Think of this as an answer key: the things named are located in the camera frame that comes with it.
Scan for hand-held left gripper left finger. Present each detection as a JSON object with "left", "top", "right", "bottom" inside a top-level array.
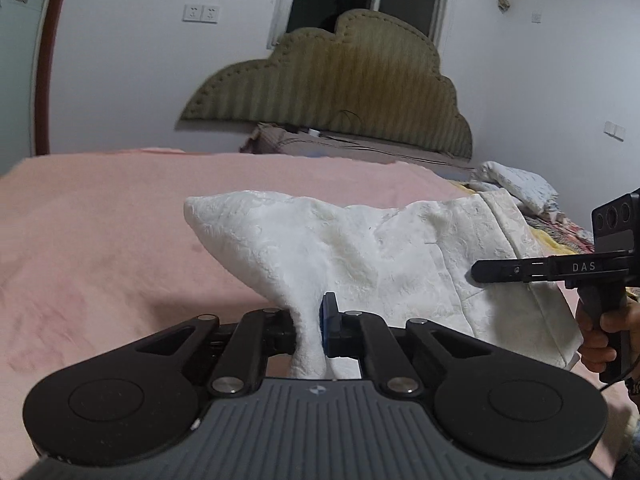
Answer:
[{"left": 132, "top": 309, "right": 296, "bottom": 395}]

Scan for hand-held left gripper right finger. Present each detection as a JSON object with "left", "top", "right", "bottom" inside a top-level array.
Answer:
[{"left": 320, "top": 292, "right": 496, "bottom": 395}]

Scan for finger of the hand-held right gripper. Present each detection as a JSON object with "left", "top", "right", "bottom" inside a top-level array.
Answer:
[{"left": 470, "top": 256, "right": 551, "bottom": 284}]

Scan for white textured pants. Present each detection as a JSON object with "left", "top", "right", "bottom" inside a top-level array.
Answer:
[{"left": 184, "top": 190, "right": 584, "bottom": 381}]

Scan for person's right hand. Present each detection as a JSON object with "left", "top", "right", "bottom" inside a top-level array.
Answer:
[{"left": 575, "top": 297, "right": 640, "bottom": 376}]

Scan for zebra print cloth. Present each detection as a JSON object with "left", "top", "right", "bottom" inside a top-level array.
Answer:
[{"left": 525, "top": 212, "right": 597, "bottom": 253}]

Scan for yellow blanket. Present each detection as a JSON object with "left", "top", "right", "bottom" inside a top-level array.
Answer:
[{"left": 522, "top": 217, "right": 598, "bottom": 263}]

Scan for folded white quilt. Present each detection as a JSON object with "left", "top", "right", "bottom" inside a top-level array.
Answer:
[{"left": 470, "top": 161, "right": 561, "bottom": 217}]

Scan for brown bed sheet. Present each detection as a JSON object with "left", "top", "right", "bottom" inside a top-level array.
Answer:
[{"left": 240, "top": 122, "right": 476, "bottom": 170}]

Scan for pink blanket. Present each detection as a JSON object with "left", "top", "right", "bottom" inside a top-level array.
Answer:
[{"left": 0, "top": 147, "right": 640, "bottom": 480}]

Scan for olive padded headboard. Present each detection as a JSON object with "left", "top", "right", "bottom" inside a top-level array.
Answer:
[{"left": 180, "top": 8, "right": 473, "bottom": 160}]

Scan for pale door panel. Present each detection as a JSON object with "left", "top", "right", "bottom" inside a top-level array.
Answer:
[{"left": 0, "top": 0, "right": 63, "bottom": 177}]

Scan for brown door frame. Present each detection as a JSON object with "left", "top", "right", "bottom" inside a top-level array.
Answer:
[{"left": 31, "top": 0, "right": 77, "bottom": 157}]

